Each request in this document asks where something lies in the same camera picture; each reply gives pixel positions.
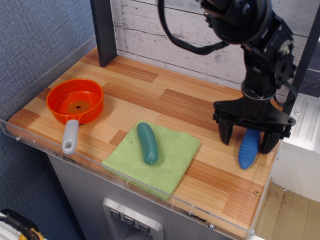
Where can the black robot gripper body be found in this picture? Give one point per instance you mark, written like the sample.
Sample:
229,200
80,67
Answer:
254,111

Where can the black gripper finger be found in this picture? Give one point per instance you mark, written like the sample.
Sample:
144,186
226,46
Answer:
225,131
269,141

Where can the blue handled metal fork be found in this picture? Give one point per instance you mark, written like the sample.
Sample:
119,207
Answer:
249,148

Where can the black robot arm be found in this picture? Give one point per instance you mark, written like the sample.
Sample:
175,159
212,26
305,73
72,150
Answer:
267,44

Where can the yellow object at corner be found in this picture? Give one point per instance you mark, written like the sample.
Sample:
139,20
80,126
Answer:
30,234

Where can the green cloth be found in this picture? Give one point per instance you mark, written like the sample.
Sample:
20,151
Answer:
176,150

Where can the green toy cucumber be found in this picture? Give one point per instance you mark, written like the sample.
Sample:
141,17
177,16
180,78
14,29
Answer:
148,143

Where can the silver control panel with buttons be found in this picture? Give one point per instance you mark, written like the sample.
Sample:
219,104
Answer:
126,223

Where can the black vertical post right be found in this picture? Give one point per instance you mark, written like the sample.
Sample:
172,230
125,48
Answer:
303,18

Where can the orange toy pan grey handle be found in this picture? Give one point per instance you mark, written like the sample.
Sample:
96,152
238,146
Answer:
75,102

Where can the clear acrylic guard rail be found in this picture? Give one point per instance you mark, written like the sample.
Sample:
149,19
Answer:
215,197

